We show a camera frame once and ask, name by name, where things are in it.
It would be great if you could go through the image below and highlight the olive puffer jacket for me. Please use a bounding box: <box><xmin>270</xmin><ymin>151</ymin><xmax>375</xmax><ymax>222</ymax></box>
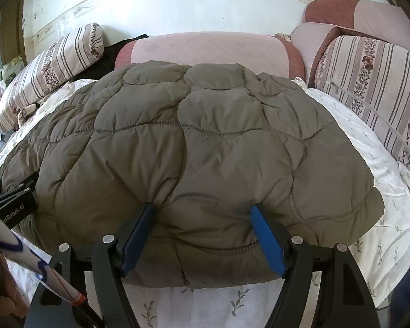
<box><xmin>0</xmin><ymin>60</ymin><xmax>386</xmax><ymax>289</ymax></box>

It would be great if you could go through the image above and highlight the black cloth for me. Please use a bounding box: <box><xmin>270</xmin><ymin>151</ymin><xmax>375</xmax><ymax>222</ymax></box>
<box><xmin>77</xmin><ymin>34</ymin><xmax>149</xmax><ymax>81</ymax></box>

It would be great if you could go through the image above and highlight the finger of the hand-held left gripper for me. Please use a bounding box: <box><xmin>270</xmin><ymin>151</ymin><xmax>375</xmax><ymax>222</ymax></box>
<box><xmin>0</xmin><ymin>172</ymin><xmax>40</xmax><ymax>200</ymax></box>

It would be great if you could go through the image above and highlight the large pink quilted cushion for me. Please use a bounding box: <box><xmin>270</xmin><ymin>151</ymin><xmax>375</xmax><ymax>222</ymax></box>
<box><xmin>114</xmin><ymin>31</ymin><xmax>306</xmax><ymax>81</ymax></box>

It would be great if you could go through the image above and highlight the glass window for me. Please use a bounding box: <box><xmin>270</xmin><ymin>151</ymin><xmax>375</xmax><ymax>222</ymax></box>
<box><xmin>0</xmin><ymin>24</ymin><xmax>24</xmax><ymax>158</ymax></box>

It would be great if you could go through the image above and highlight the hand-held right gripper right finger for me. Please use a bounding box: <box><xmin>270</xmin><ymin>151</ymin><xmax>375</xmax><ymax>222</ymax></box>
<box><xmin>251</xmin><ymin>205</ymin><xmax>378</xmax><ymax>328</ymax></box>

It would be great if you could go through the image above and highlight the striped floral pillow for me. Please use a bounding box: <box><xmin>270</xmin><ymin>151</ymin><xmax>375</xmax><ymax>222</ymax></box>
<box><xmin>309</xmin><ymin>35</ymin><xmax>410</xmax><ymax>178</ymax></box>
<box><xmin>0</xmin><ymin>23</ymin><xmax>105</xmax><ymax>132</ymax></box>

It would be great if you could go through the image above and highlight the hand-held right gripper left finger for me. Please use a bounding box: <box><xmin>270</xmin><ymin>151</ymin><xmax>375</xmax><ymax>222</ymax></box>
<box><xmin>24</xmin><ymin>202</ymin><xmax>156</xmax><ymax>328</ymax></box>

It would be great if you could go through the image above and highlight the white leaf-print bed sheet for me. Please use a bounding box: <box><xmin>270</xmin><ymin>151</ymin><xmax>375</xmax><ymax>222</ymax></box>
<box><xmin>0</xmin><ymin>77</ymin><xmax>410</xmax><ymax>328</ymax></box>

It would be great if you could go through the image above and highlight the white sleeved cable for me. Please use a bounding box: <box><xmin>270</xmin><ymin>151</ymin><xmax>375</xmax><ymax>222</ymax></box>
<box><xmin>0</xmin><ymin>205</ymin><xmax>103</xmax><ymax>328</ymax></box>

